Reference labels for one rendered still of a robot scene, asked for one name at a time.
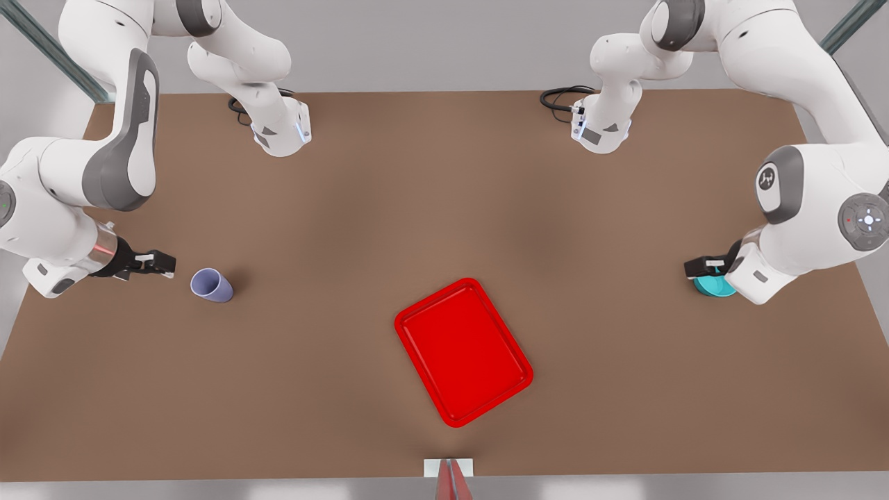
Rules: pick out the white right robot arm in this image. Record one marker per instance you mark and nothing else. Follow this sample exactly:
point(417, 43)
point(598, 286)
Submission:
point(118, 132)

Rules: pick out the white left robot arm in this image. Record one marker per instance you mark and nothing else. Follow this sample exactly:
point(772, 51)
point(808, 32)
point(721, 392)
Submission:
point(819, 201)

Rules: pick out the teal bowl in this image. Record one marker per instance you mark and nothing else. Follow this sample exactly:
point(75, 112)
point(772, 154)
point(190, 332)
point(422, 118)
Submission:
point(713, 285)

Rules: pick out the lavender cup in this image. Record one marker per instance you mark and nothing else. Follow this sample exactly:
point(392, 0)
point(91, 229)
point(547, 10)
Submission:
point(211, 285)

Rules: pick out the red tray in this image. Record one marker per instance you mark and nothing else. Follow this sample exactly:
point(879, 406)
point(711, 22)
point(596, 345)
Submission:
point(463, 352)

